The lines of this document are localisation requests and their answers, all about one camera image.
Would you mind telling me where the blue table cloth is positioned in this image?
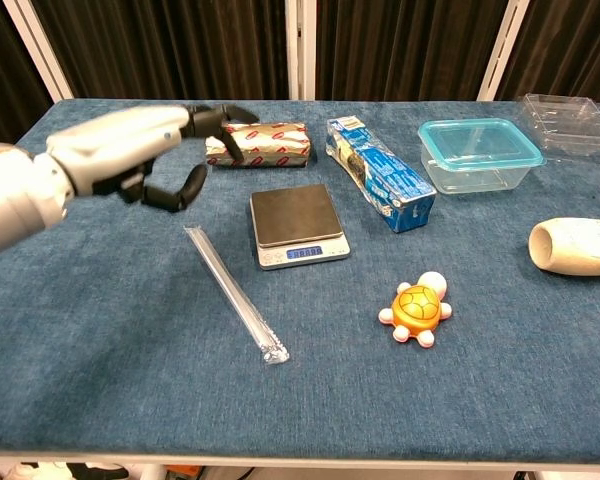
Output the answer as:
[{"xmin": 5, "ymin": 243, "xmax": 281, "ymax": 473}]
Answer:
[{"xmin": 0, "ymin": 98, "xmax": 600, "ymax": 464}]

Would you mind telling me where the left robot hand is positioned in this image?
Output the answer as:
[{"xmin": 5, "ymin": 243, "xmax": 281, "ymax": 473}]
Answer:
[{"xmin": 46, "ymin": 103, "xmax": 260, "ymax": 214}]

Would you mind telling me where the cream squeeze bottle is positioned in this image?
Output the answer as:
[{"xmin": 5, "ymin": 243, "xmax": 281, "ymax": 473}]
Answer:
[{"xmin": 528, "ymin": 217, "xmax": 600, "ymax": 277}]

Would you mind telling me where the orange turtle toy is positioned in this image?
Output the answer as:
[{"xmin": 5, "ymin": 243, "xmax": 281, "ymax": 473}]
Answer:
[{"xmin": 378, "ymin": 271, "xmax": 454, "ymax": 347}]

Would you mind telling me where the small silver digital scale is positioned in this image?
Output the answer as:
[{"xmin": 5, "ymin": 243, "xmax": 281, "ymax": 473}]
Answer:
[{"xmin": 249, "ymin": 183, "xmax": 352, "ymax": 271}]

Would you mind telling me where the clear plastic tube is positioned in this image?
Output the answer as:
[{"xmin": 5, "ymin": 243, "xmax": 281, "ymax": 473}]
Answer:
[{"xmin": 183, "ymin": 225, "xmax": 290, "ymax": 365}]

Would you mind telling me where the clear container teal lid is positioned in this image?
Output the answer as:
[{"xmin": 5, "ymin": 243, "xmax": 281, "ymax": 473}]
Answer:
[{"xmin": 417, "ymin": 118, "xmax": 546, "ymax": 195}]

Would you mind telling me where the patterned snack packet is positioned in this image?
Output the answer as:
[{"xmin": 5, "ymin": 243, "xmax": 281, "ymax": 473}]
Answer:
[{"xmin": 204, "ymin": 121, "xmax": 312, "ymax": 170}]

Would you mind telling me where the blue carton box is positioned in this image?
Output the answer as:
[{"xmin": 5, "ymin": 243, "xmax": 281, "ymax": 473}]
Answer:
[{"xmin": 326, "ymin": 116, "xmax": 437, "ymax": 234}]

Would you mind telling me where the clear plastic tray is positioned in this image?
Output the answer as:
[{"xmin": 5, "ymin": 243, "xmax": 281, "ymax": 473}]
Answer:
[{"xmin": 517, "ymin": 93, "xmax": 600, "ymax": 162}]

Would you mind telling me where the dark pleated curtain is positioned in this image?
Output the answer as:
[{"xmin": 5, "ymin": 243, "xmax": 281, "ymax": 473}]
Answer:
[
  {"xmin": 0, "ymin": 0, "xmax": 51, "ymax": 146},
  {"xmin": 315, "ymin": 0, "xmax": 511, "ymax": 102},
  {"xmin": 29, "ymin": 0, "xmax": 289, "ymax": 100},
  {"xmin": 494, "ymin": 0, "xmax": 600, "ymax": 104}
]

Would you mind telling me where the white frame post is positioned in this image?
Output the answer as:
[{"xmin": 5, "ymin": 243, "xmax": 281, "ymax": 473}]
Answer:
[
  {"xmin": 284, "ymin": 0, "xmax": 317, "ymax": 100},
  {"xmin": 2, "ymin": 0, "xmax": 75, "ymax": 104},
  {"xmin": 476, "ymin": 0, "xmax": 526, "ymax": 102}
]

